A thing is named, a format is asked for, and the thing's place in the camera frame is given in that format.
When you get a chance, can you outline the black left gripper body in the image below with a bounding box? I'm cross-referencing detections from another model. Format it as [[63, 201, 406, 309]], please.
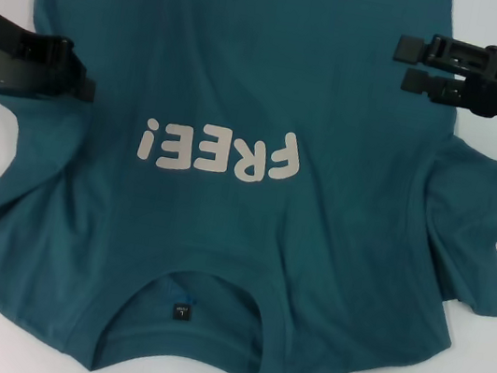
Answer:
[[0, 3, 80, 104]]

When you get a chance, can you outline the teal t-shirt with FREE print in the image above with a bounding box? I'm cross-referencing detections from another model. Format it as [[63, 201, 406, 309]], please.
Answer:
[[0, 0, 497, 373]]

